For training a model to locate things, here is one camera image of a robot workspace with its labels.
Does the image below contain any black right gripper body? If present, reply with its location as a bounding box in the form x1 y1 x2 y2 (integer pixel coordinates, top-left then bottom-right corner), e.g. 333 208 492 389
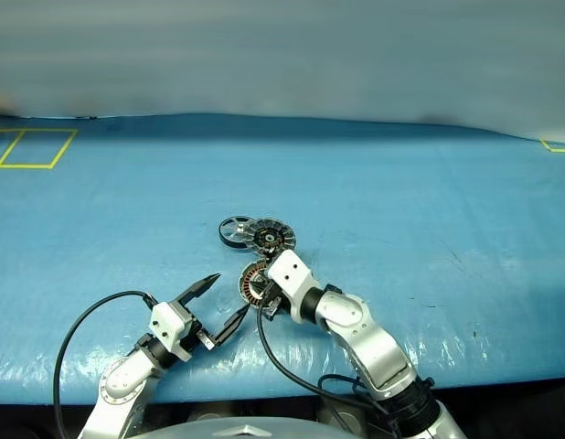
256 273 284 322

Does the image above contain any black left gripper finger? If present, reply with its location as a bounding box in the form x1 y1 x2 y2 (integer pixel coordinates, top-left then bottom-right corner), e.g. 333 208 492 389
175 272 222 308
212 305 250 348

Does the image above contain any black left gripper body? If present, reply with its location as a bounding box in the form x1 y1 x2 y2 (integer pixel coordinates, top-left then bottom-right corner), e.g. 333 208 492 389
180 304 218 355

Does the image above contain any silver round motor lid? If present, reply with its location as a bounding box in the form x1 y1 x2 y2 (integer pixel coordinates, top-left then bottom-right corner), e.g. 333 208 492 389
243 218 298 254

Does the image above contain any motor housing with copper windings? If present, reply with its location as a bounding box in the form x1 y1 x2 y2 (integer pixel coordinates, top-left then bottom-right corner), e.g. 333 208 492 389
238 261 272 306

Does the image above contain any black spoked rotor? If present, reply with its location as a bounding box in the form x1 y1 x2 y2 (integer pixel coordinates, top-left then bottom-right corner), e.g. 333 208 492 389
218 215 257 251

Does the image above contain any dark round shape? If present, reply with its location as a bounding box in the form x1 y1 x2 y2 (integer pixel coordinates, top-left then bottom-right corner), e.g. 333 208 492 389
184 404 233 424
316 397 370 435

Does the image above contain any silver robot torso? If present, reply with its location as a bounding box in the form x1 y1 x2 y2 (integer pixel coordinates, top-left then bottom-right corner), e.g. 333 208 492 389
144 415 325 439

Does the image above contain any large yellow tape outline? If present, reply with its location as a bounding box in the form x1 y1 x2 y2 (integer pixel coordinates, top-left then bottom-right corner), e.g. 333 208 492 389
0 127 79 170

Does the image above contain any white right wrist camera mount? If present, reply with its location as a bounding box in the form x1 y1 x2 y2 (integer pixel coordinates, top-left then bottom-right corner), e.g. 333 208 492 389
265 249 323 317

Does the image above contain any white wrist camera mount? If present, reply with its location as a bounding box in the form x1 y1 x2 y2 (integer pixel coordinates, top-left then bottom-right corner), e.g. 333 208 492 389
265 249 323 317
149 301 195 363

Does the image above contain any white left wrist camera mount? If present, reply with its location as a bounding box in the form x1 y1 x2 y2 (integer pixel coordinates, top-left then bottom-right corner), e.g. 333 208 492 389
149 301 195 363

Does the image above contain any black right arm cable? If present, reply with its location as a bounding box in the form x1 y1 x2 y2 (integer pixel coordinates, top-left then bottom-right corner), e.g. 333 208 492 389
256 305 431 439

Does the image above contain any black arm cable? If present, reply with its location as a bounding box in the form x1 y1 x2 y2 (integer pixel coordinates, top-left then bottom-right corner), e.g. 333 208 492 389
52 290 158 439
256 305 431 439

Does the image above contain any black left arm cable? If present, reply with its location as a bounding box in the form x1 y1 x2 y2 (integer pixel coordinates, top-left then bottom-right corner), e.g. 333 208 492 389
52 290 158 439

